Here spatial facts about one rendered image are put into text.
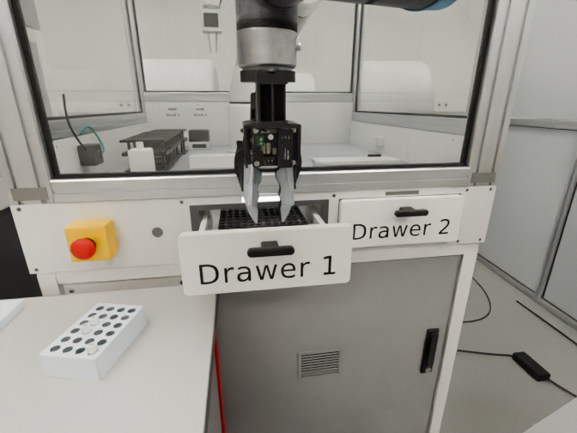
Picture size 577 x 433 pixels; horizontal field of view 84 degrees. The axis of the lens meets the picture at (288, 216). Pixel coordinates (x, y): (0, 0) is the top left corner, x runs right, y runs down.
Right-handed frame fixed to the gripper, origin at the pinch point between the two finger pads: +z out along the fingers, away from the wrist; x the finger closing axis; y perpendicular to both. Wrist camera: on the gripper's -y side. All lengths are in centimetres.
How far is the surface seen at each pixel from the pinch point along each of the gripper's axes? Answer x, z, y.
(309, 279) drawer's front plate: 7.0, 13.3, -0.8
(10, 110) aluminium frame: -42.4, -14.6, -17.5
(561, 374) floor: 132, 98, -41
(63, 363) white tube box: -29.4, 17.5, 8.5
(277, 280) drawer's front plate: 1.4, 12.9, -0.8
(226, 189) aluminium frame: -7.0, 0.7, -16.8
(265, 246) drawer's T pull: -0.7, 5.2, 1.2
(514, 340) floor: 129, 98, -63
